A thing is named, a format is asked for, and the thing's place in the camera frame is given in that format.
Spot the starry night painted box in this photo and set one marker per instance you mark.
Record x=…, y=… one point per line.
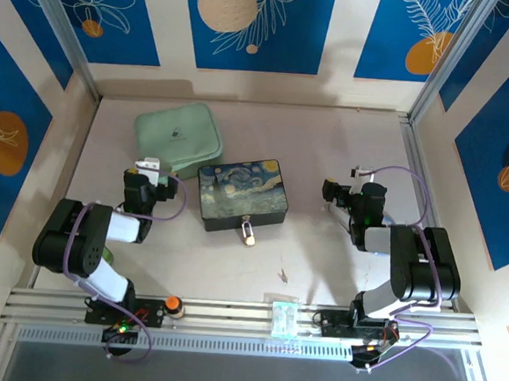
x=237, y=189

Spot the small brass padlock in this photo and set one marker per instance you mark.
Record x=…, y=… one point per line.
x=249, y=241

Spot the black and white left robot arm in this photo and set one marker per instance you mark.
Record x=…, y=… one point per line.
x=70, y=238

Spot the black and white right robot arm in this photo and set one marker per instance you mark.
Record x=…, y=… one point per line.
x=425, y=265

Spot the mint green zip pouch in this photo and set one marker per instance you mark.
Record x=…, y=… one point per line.
x=175, y=127

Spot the small green object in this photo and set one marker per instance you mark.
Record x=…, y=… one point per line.
x=107, y=257

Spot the clear plastic box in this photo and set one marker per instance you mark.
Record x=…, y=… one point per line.
x=285, y=318

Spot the black left controller board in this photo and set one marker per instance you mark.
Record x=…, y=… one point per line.
x=119, y=334

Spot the black controller board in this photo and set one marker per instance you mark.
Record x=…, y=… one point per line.
x=367, y=356
x=119, y=334

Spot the black right controller board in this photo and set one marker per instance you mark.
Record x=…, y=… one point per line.
x=367, y=356

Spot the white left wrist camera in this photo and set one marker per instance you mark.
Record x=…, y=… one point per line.
x=147, y=164

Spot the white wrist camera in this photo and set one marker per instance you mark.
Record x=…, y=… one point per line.
x=364, y=170
x=147, y=164

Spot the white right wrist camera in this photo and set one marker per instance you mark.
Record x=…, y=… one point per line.
x=364, y=170

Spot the aluminium side rail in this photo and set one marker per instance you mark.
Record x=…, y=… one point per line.
x=419, y=168

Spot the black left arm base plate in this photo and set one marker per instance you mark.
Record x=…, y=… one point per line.
x=152, y=319

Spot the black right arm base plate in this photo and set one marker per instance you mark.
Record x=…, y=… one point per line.
x=332, y=326

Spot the aluminium front rail frame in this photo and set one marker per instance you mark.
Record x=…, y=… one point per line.
x=227, y=318

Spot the aluminium corner post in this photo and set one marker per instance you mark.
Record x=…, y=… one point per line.
x=450, y=56
x=60, y=21

